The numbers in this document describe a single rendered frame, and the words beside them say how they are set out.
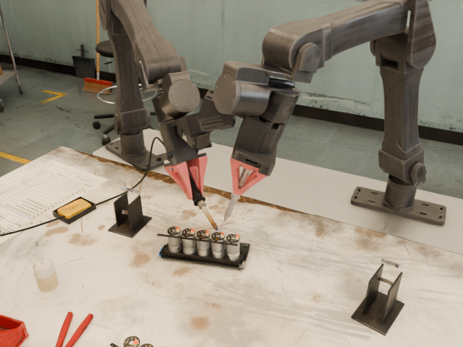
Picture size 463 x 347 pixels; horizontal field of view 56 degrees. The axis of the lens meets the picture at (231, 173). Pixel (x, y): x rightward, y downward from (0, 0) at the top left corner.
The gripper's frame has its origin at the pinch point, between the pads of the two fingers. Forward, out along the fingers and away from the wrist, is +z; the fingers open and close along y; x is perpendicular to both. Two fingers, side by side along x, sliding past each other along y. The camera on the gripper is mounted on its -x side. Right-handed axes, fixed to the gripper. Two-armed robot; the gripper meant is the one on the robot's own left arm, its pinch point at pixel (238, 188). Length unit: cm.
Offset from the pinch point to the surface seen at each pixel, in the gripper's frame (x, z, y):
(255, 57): -1, 53, -278
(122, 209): -19.8, 20.4, -9.0
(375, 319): 27.5, 6.9, 11.8
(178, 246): -6.3, 15.7, 1.2
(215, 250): 0.5, 12.8, 2.2
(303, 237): 17.1, 11.0, -8.9
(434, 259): 40.3, 2.8, -5.0
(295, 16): 15, 12, -268
